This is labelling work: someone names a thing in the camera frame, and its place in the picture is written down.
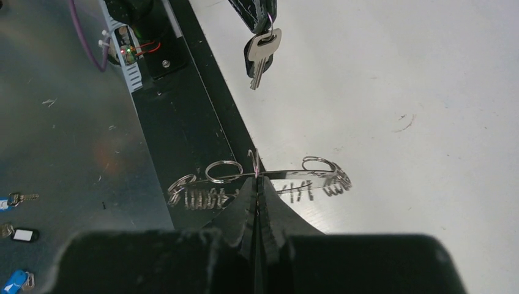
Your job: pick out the white slotted cable duct left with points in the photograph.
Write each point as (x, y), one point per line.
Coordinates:
(123, 49)

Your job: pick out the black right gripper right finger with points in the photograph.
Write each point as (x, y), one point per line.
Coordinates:
(298, 259)

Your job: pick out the silver key with black tag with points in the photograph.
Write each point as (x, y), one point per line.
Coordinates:
(259, 52)

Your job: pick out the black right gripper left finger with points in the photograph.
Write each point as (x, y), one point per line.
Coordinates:
(213, 259)

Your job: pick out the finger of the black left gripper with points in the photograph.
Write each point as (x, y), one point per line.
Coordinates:
(258, 15)

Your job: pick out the key with white tag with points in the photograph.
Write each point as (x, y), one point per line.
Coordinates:
(19, 234)

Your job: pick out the key with blue tag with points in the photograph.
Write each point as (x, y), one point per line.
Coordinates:
(19, 281)

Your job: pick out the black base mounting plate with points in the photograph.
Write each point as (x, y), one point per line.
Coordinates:
(189, 118)

